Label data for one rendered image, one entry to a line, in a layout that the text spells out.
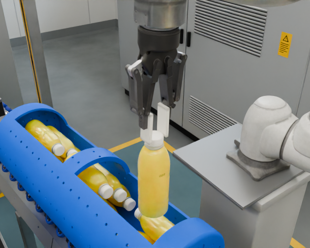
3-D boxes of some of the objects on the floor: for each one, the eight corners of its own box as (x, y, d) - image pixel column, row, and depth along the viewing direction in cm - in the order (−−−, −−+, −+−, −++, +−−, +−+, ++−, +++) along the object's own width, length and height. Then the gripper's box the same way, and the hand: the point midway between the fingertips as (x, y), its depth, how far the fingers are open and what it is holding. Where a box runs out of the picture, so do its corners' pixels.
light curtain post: (67, 209, 260) (20, -53, 170) (71, 214, 256) (26, -52, 167) (59, 214, 256) (8, -52, 167) (63, 218, 252) (13, -51, 163)
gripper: (178, 13, 70) (171, 118, 83) (107, 26, 61) (110, 143, 73) (207, 21, 65) (195, 132, 78) (134, 38, 56) (133, 161, 68)
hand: (155, 124), depth 74 cm, fingers closed on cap, 4 cm apart
